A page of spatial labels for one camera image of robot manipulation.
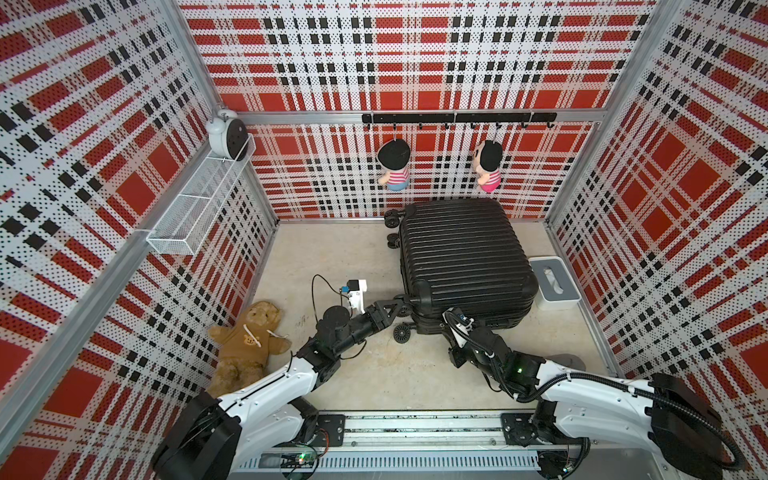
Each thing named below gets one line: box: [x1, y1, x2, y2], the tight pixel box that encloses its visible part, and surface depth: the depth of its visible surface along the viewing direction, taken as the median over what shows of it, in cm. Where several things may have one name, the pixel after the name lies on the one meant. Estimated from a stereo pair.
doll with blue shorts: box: [376, 138, 411, 192], surface depth 97 cm
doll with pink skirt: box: [472, 140, 503, 193], surface depth 97 cm
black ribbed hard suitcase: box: [384, 198, 539, 344], surface depth 84 cm
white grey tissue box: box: [528, 256, 582, 311], surface depth 98 cm
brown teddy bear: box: [208, 300, 292, 397], surface depth 83 cm
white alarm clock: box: [206, 109, 249, 161], surface depth 80 cm
